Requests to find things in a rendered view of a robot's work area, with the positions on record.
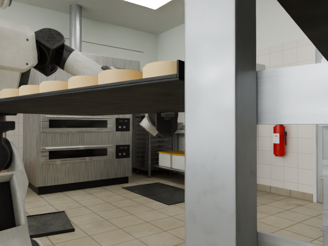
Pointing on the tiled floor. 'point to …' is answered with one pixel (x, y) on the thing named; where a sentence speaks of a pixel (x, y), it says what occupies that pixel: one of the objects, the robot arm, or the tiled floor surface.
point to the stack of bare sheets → (49, 224)
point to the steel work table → (174, 150)
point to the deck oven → (77, 142)
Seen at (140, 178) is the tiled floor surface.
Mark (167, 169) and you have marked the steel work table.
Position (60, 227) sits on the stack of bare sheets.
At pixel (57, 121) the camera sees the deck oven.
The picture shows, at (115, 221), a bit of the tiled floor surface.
